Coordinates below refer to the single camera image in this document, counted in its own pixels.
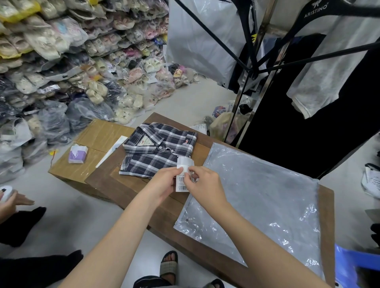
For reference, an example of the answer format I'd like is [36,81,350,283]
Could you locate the person's right hand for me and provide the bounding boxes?
[183,166,229,215]

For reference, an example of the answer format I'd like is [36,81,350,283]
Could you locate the person's left hand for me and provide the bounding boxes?
[144,167,184,205]

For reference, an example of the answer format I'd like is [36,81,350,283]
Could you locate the white label sheet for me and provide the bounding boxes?
[175,156,195,193]

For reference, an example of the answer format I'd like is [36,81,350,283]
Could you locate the person's left forearm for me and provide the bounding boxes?
[58,194,162,288]

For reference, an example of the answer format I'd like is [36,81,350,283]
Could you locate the person's right forearm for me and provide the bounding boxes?
[211,202,331,288]

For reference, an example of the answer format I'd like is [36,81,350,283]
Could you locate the folded plaid shirt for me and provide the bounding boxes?
[119,122,198,179]

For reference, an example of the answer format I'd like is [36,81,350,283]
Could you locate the white paper sheet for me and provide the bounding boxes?
[95,135,128,169]

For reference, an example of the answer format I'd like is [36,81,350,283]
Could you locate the heap of bagged goods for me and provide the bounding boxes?
[190,99,253,143]

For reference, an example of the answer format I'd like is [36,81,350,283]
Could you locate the clear plastic bag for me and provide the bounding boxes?
[173,142,326,280]

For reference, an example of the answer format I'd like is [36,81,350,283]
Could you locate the brown cardboard box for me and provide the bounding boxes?
[48,119,136,203]

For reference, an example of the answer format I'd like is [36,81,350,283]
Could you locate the person's left sandal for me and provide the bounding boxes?
[159,251,179,285]

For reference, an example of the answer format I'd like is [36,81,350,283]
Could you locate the purple white tissue packet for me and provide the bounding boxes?
[68,144,89,164]

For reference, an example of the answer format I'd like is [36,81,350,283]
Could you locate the person's dark shorts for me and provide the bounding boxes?
[133,276,173,288]

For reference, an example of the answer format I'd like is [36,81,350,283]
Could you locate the metal clothes rack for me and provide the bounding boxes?
[223,0,293,148]

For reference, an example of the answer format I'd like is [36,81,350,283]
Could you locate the black hanging garment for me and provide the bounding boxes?
[229,33,380,179]

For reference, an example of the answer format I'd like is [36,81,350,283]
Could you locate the black thin metal stand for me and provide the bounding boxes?
[173,0,380,78]

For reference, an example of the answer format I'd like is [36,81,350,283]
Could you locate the grey plastic garment cover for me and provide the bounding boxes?
[166,0,269,89]

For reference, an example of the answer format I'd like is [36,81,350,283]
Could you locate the pile of bagged sandals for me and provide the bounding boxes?
[0,0,203,184]

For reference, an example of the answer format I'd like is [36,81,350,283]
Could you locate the white handheld device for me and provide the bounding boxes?
[0,186,13,204]

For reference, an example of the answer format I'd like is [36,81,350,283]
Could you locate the light grey sweater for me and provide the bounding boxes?
[286,0,380,120]

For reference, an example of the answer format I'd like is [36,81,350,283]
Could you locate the blue plastic bag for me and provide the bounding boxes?
[334,244,380,288]

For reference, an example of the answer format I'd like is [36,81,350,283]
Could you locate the white printed bag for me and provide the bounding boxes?
[361,163,380,200]

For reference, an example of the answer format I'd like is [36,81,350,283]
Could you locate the black clothes hanger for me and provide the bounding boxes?
[257,0,380,69]

